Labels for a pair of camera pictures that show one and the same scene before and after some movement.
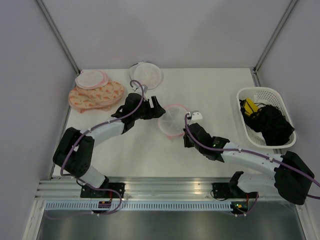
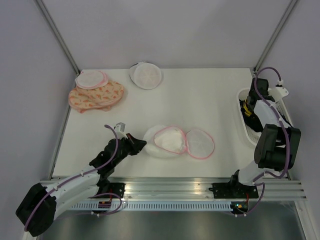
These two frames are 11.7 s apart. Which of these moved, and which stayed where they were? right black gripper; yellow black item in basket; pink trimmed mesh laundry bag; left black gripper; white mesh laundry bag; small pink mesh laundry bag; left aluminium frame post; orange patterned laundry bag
Moved: left black gripper; right black gripper; pink trimmed mesh laundry bag
Stayed: yellow black item in basket; white mesh laundry bag; left aluminium frame post; small pink mesh laundry bag; orange patterned laundry bag
